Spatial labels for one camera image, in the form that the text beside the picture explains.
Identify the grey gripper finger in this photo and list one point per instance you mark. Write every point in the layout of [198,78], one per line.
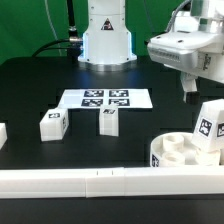
[191,94]

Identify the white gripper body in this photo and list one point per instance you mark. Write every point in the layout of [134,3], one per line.
[194,45]

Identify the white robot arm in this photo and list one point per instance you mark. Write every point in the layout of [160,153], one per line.
[107,43]

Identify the white marker sheet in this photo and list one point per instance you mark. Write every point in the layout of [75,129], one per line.
[94,98]

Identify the white U-shaped fence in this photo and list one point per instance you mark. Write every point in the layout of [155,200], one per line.
[103,182]

